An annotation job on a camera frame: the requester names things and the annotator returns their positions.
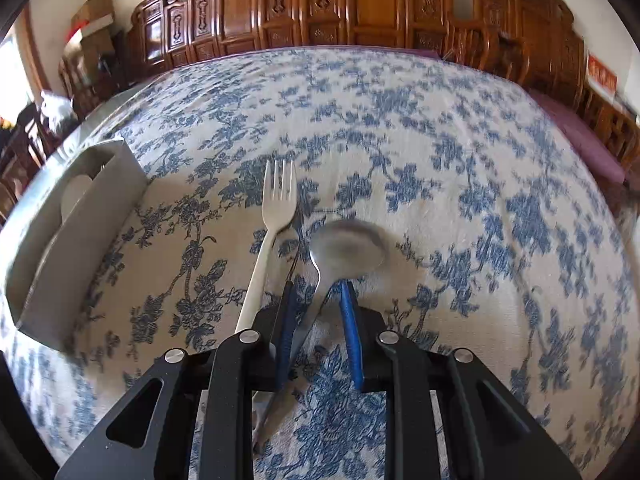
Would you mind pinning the white fluffy object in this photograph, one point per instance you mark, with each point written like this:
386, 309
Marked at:
56, 105

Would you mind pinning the short purple seat cushion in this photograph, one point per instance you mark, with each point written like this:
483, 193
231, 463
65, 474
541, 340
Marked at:
580, 130

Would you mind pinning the long purple seat cushion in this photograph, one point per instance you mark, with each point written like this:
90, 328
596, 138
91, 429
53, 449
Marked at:
427, 53

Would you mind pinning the wooden armchair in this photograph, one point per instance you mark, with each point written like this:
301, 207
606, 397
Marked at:
490, 52

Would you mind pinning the red card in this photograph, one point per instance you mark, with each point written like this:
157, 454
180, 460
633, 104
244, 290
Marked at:
602, 74

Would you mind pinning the grey rectangular tray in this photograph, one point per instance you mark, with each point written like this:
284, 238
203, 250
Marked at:
75, 270

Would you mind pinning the large carved wooden sofa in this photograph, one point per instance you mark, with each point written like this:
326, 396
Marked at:
300, 5

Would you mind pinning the white rice spoon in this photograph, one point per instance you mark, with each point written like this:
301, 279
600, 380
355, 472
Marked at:
75, 195

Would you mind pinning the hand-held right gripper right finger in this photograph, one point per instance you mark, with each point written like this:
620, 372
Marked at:
350, 330

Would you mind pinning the white plastic fork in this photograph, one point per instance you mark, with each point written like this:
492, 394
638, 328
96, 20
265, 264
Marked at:
277, 195

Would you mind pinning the dark wooden chair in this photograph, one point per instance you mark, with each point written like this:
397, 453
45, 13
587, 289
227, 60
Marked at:
22, 155

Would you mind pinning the metal spoon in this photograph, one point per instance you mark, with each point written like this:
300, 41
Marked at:
350, 250

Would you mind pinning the stack of cardboard boxes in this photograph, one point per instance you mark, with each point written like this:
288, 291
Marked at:
92, 22

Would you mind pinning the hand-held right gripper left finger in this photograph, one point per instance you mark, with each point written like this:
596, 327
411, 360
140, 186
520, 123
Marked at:
286, 330

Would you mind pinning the wooden side table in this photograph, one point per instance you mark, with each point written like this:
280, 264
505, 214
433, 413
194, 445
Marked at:
615, 125

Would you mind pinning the blue floral tablecloth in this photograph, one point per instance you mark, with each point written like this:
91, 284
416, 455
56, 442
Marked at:
450, 185

